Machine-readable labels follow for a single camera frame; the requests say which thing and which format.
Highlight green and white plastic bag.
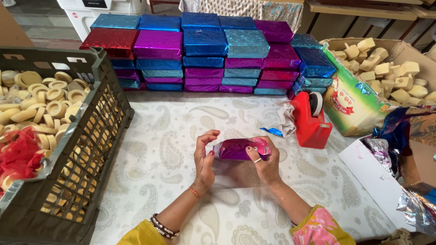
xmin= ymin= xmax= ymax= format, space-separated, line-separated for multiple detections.
xmin=321 ymin=42 xmax=397 ymax=137

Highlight white appliance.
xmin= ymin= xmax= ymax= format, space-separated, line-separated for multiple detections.
xmin=56 ymin=0 xmax=144 ymax=42

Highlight patterned hanging cloth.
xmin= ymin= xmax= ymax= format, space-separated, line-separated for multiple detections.
xmin=178 ymin=0 xmax=304 ymax=33

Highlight stack of foil wrapped boxes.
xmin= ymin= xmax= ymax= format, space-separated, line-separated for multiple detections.
xmin=79 ymin=12 xmax=337 ymax=101

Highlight white cardboard box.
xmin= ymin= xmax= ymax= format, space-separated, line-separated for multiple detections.
xmin=339 ymin=135 xmax=436 ymax=233

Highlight red tape dispenser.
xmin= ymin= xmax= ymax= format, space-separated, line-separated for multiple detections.
xmin=290 ymin=91 xmax=333 ymax=149

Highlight person's right hand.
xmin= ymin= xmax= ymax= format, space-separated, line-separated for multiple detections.
xmin=245 ymin=137 xmax=284 ymax=187

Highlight grey plastic crate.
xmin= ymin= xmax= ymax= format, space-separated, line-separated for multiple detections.
xmin=0 ymin=47 xmax=135 ymax=245

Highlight brown studded bangles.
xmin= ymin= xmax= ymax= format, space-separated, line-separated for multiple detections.
xmin=149 ymin=213 xmax=180 ymax=239

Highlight person's left hand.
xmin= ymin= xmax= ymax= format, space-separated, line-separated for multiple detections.
xmin=193 ymin=129 xmax=221 ymax=192

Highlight yellow sleeve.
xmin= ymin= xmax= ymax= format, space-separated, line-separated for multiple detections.
xmin=116 ymin=219 xmax=168 ymax=245

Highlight white paisley tablecloth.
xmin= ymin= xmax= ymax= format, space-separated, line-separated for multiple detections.
xmin=89 ymin=91 xmax=398 ymax=245

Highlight purple foil box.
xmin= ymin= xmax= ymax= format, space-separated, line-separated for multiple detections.
xmin=213 ymin=137 xmax=272 ymax=161

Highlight wooden shelf rack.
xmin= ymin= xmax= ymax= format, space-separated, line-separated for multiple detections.
xmin=304 ymin=0 xmax=436 ymax=53

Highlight heap of shiny foil sheets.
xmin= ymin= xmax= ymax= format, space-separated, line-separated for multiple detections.
xmin=363 ymin=106 xmax=436 ymax=237

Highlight small brown cardboard box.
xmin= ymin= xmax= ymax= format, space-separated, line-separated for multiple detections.
xmin=398 ymin=108 xmax=436 ymax=195

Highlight white crumpled cloth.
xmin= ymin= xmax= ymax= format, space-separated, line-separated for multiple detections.
xmin=275 ymin=101 xmax=297 ymax=137

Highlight pile of cream soap blocks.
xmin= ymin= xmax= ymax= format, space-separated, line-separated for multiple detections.
xmin=332 ymin=37 xmax=436 ymax=107

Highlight pink floral sleeve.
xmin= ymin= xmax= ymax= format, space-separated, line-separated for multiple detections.
xmin=290 ymin=204 xmax=356 ymax=245

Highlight brown cardboard carton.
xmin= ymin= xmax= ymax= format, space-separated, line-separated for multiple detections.
xmin=320 ymin=37 xmax=436 ymax=137

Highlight pile of cream round soaps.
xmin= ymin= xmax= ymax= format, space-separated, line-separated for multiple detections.
xmin=0 ymin=70 xmax=92 ymax=193

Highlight red net fabric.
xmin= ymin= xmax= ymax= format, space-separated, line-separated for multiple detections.
xmin=0 ymin=127 xmax=45 ymax=181

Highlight blue foil scrap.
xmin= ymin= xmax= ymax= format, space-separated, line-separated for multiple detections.
xmin=260 ymin=127 xmax=284 ymax=138

